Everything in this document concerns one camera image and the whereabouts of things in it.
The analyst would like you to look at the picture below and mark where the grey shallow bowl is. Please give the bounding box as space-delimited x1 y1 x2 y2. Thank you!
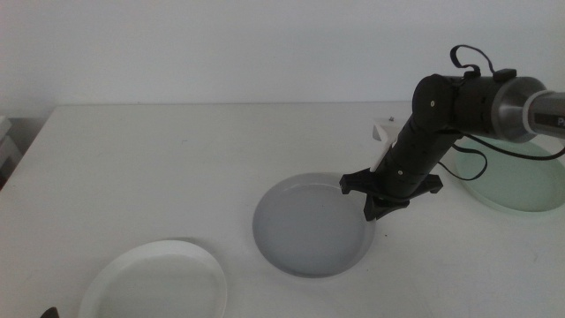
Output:
252 171 376 279

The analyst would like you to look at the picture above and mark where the white shallow bowl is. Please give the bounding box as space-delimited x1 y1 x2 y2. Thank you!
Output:
78 238 229 318

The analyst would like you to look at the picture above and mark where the pale green shallow bowl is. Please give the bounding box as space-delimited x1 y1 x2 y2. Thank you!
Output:
454 136 565 216

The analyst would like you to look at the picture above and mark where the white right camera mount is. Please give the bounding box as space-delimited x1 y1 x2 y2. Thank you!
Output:
372 116 400 173

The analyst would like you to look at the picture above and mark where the long thin black cable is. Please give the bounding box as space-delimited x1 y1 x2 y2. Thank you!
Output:
436 132 565 182

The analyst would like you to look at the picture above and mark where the short black looped cable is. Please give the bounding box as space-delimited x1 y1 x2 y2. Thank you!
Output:
449 43 517 83

